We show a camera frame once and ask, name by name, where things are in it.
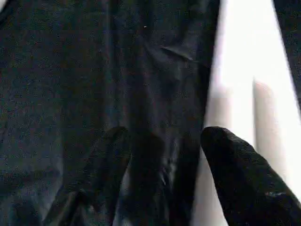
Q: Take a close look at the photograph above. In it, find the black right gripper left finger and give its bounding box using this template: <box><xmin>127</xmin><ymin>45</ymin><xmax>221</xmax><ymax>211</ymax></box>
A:
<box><xmin>44</xmin><ymin>126</ymin><xmax>132</xmax><ymax>226</ymax></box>

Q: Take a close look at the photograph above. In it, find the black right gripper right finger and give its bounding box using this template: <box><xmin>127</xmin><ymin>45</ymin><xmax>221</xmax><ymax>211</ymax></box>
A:
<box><xmin>200</xmin><ymin>126</ymin><xmax>301</xmax><ymax>226</ymax></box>

